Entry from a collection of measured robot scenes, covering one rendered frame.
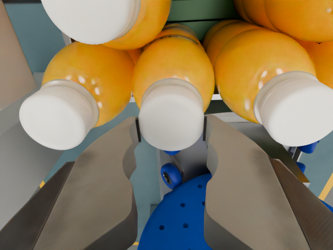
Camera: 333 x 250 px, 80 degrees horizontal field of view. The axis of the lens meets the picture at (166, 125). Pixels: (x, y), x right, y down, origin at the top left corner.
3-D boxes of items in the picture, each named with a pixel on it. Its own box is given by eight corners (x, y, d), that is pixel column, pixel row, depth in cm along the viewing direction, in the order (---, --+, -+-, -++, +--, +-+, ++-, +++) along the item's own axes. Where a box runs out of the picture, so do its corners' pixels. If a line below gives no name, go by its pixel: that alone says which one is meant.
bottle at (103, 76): (146, 23, 27) (106, 55, 11) (150, 74, 31) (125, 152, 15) (95, 25, 27) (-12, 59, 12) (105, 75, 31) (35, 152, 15)
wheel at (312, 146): (295, 155, 29) (311, 161, 28) (305, 129, 27) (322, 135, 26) (301, 140, 32) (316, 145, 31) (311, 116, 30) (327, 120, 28)
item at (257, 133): (200, 135, 33) (213, 197, 23) (201, 122, 32) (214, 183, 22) (262, 134, 33) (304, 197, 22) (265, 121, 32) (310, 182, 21)
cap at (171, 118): (202, 132, 14) (205, 148, 12) (147, 136, 14) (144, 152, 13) (200, 78, 12) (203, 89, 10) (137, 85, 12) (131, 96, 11)
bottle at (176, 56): (200, 71, 30) (225, 149, 14) (154, 76, 31) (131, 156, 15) (198, 18, 27) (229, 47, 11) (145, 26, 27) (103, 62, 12)
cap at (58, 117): (87, 81, 12) (76, 93, 11) (101, 133, 15) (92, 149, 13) (27, 83, 13) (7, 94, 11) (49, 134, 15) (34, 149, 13)
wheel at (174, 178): (174, 196, 33) (184, 190, 34) (173, 177, 31) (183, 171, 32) (159, 180, 36) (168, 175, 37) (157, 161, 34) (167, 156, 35)
